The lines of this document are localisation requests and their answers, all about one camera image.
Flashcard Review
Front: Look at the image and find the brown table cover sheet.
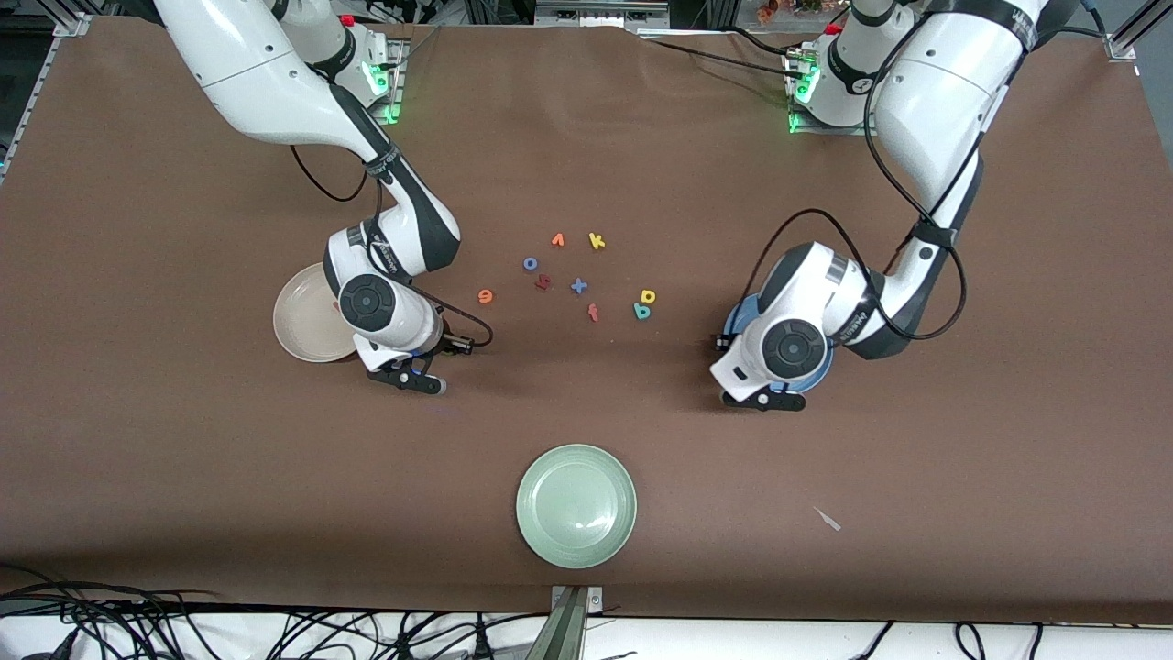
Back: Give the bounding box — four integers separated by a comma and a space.
0, 16, 1173, 626

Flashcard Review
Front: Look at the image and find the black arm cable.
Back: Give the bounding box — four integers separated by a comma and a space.
733, 27, 970, 342
290, 142, 496, 354

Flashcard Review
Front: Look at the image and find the blue plate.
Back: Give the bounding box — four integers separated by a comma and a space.
722, 293, 835, 397

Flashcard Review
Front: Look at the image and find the black table cable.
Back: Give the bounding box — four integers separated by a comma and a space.
724, 27, 806, 58
641, 35, 796, 76

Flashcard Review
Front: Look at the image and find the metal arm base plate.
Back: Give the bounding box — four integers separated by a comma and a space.
362, 37, 406, 126
786, 44, 881, 138

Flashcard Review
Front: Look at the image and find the beige plate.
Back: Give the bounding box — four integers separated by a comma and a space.
272, 262, 363, 364

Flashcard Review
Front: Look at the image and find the grey background box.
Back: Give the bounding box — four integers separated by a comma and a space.
534, 0, 672, 30

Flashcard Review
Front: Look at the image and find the green plate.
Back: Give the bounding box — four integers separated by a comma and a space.
515, 444, 638, 570

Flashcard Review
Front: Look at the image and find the aluminium camera mount post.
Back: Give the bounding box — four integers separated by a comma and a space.
548, 585, 606, 660

